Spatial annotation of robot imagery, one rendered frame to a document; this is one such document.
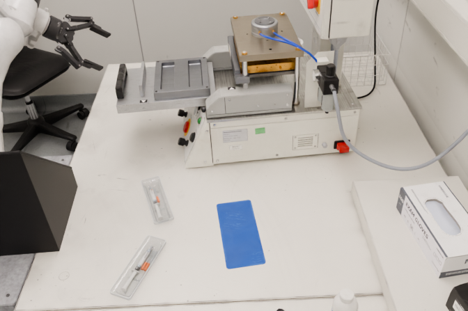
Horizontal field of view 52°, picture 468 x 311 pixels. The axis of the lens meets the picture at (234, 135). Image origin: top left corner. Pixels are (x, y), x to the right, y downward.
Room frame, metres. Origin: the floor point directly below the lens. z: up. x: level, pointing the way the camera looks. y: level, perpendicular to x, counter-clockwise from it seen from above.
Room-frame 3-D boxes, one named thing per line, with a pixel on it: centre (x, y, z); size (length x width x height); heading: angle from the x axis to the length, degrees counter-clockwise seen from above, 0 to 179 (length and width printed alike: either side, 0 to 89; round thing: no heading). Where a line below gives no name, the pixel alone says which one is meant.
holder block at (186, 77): (1.30, 0.15, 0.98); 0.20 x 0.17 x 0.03; 4
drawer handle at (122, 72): (1.29, 0.34, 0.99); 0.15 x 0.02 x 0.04; 4
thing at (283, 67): (1.31, -0.11, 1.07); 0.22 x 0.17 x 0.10; 4
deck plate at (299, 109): (1.32, -0.14, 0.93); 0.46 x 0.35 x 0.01; 94
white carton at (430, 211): (0.78, -0.49, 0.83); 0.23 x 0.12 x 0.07; 7
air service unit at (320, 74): (1.11, -0.25, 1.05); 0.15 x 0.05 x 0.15; 4
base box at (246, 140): (1.30, -0.10, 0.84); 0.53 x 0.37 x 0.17; 94
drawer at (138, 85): (1.30, 0.20, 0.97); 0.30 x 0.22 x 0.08; 94
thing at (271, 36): (1.30, -0.14, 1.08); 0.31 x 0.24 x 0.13; 4
